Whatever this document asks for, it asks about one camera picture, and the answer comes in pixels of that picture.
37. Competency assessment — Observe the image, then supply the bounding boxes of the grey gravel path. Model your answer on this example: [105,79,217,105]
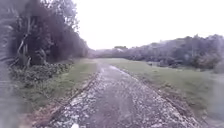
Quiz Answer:
[34,59,204,128]

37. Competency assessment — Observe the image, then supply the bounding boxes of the grass verge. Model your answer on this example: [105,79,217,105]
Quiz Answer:
[0,59,99,128]

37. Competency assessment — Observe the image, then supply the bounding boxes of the grass field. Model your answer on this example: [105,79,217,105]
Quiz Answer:
[99,58,224,128]

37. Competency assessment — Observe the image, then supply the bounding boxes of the row of trees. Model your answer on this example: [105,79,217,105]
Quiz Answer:
[89,33,224,73]

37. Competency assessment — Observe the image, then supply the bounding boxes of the dense trees and bushes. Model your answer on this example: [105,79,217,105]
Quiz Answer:
[0,0,91,83]

